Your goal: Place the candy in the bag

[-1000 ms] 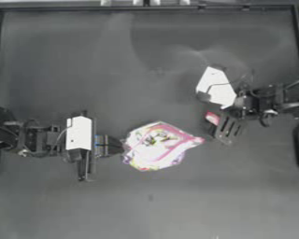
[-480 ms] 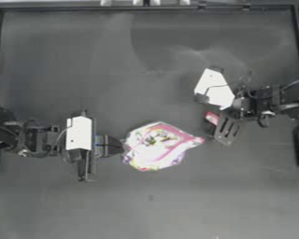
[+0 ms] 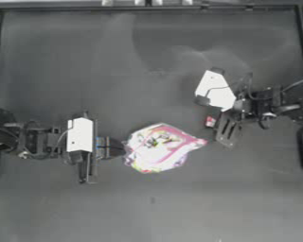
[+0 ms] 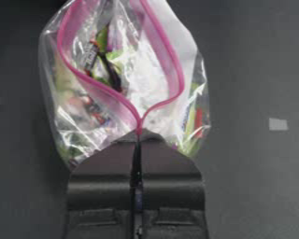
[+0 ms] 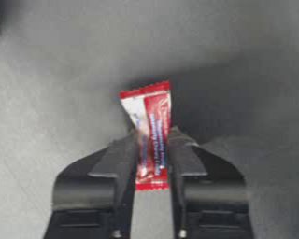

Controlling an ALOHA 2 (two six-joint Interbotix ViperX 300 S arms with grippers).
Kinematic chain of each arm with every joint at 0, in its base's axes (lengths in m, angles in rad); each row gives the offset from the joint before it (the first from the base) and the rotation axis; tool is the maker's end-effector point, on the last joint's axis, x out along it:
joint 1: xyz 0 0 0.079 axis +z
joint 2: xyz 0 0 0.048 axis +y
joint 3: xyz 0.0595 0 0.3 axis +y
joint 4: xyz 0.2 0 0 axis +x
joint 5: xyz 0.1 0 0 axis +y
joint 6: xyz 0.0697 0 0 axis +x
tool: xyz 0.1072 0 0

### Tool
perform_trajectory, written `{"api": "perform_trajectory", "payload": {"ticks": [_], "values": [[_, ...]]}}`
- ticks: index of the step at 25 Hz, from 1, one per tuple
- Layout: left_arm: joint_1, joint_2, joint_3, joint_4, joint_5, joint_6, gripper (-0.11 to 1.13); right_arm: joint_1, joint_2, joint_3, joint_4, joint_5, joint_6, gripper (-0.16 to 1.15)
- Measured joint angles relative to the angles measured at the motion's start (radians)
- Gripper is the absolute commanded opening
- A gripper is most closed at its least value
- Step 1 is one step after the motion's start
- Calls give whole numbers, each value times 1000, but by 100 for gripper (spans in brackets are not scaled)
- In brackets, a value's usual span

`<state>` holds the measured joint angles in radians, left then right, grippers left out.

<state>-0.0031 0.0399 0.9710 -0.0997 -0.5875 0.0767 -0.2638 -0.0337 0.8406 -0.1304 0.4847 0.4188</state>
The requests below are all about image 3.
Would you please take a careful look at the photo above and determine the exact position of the red and white candy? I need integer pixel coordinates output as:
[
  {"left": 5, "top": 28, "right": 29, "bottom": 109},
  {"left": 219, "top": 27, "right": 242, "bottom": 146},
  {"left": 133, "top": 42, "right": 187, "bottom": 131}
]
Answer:
[{"left": 204, "top": 115, "right": 218, "bottom": 129}]

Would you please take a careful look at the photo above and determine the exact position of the clear bag with pink zip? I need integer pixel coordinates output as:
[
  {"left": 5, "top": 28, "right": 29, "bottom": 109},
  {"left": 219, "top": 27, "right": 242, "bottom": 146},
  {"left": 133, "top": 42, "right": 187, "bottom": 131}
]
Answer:
[{"left": 121, "top": 122, "right": 210, "bottom": 175}]

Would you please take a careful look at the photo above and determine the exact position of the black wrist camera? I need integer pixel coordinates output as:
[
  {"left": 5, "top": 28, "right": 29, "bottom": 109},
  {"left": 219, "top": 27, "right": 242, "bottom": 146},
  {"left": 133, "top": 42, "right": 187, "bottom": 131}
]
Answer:
[
  {"left": 65, "top": 150, "right": 88, "bottom": 165},
  {"left": 193, "top": 95, "right": 214, "bottom": 108}
]

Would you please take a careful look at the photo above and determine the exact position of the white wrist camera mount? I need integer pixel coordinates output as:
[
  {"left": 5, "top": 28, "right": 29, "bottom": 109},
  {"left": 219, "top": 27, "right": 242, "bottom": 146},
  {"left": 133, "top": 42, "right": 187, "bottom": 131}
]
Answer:
[
  {"left": 193, "top": 69, "right": 238, "bottom": 112},
  {"left": 65, "top": 116, "right": 95, "bottom": 153}
]

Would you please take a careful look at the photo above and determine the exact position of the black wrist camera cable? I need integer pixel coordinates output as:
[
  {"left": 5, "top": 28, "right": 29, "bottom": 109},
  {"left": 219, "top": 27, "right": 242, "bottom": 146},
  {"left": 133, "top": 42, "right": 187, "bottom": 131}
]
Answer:
[{"left": 202, "top": 84, "right": 231, "bottom": 98}]

